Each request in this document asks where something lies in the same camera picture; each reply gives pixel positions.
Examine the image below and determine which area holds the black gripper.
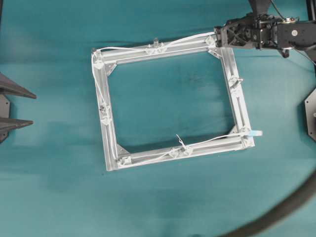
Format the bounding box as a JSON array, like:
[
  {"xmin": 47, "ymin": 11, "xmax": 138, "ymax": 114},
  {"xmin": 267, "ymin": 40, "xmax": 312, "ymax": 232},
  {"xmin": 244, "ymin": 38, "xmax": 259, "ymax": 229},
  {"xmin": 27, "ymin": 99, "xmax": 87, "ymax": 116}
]
[{"xmin": 214, "ymin": 13, "xmax": 279, "ymax": 49}]

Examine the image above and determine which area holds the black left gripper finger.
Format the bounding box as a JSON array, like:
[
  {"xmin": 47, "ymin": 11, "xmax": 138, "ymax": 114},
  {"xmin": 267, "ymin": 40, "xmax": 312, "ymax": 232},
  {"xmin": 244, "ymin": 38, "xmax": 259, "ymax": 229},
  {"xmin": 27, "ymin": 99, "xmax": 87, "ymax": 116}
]
[{"xmin": 0, "ymin": 73, "xmax": 37, "ymax": 99}]

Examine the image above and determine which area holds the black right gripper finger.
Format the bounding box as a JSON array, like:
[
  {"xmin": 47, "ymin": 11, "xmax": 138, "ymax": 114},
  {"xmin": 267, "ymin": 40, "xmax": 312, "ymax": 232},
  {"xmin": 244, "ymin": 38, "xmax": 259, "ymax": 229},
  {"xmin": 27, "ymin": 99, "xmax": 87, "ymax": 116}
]
[{"xmin": 0, "ymin": 118, "xmax": 34, "ymax": 131}]

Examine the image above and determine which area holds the white cable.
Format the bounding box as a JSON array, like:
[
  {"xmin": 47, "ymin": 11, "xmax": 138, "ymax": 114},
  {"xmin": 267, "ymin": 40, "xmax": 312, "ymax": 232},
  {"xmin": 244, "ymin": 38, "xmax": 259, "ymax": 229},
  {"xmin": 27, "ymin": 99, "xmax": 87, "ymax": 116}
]
[{"xmin": 89, "ymin": 31, "xmax": 264, "ymax": 162}]

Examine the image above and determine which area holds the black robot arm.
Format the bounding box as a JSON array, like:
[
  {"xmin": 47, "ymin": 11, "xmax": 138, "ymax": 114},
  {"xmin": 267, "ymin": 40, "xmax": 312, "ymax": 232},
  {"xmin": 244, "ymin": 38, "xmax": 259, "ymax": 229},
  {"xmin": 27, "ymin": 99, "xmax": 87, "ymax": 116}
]
[{"xmin": 92, "ymin": 10, "xmax": 316, "ymax": 70}]

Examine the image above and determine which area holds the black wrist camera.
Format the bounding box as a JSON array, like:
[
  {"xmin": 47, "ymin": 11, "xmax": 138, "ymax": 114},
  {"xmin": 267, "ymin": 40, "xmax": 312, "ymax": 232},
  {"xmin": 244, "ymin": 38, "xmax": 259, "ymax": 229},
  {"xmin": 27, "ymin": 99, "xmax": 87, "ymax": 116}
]
[{"xmin": 248, "ymin": 0, "xmax": 271, "ymax": 16}]

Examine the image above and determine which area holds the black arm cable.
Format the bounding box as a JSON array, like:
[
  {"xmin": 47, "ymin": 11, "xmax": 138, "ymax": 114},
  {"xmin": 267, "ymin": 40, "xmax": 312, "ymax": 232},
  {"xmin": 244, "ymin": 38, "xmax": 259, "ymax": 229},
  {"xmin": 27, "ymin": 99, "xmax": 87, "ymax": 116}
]
[{"xmin": 269, "ymin": 0, "xmax": 316, "ymax": 67}]

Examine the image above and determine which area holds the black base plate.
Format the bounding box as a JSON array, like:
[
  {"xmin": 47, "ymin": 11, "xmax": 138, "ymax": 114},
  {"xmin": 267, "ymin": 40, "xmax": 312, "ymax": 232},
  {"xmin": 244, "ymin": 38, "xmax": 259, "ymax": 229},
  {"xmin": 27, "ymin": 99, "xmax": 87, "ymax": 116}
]
[{"xmin": 304, "ymin": 89, "xmax": 316, "ymax": 141}]

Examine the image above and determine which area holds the aluminium extrusion frame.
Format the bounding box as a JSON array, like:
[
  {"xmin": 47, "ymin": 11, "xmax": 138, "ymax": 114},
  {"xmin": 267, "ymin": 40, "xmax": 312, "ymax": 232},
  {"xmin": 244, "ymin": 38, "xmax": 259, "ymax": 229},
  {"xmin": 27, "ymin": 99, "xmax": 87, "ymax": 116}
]
[{"xmin": 91, "ymin": 48, "xmax": 261, "ymax": 171}]

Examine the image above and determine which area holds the aluminium pin post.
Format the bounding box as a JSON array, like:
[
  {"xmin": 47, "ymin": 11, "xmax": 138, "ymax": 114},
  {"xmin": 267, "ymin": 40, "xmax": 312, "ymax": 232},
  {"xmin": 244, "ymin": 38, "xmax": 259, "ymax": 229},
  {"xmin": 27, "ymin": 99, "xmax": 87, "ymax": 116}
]
[{"xmin": 153, "ymin": 38, "xmax": 159, "ymax": 48}]

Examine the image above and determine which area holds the black hose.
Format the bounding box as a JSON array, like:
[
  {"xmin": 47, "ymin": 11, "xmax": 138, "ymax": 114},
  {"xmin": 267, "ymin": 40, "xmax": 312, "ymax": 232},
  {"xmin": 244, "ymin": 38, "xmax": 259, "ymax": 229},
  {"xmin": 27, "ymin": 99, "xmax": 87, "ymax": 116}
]
[{"xmin": 222, "ymin": 170, "xmax": 316, "ymax": 237}]

